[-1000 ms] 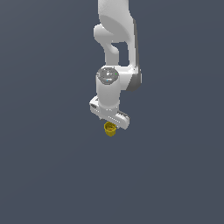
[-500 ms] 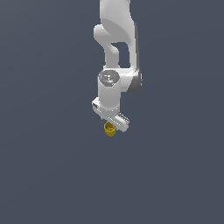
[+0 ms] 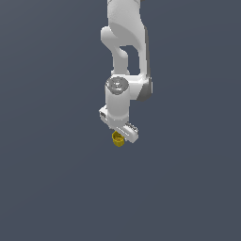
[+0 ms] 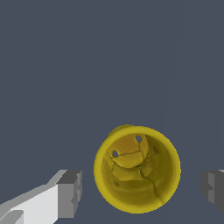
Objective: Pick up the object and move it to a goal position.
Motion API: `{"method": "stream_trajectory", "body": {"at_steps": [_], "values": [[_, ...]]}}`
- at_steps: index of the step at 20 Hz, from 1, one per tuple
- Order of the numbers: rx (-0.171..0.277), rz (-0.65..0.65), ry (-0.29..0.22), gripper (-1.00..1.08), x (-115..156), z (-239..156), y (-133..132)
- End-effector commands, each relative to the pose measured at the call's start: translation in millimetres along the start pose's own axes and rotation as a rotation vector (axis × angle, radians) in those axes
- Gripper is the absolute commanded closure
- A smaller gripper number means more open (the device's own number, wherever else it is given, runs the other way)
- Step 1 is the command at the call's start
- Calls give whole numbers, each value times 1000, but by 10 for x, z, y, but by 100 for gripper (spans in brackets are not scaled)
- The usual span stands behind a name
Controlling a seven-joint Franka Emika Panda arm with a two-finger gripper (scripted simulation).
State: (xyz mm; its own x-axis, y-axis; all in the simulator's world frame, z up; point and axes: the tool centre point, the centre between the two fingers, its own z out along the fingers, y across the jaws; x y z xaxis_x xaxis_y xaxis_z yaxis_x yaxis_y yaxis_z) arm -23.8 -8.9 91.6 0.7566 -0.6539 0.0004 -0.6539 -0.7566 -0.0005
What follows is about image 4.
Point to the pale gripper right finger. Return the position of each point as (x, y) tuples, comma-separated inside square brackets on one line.
[(214, 186)]

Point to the yellow cup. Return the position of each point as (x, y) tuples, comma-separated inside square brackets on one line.
[(137, 186)]

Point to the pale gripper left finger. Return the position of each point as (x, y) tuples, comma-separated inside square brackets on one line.
[(43, 201)]

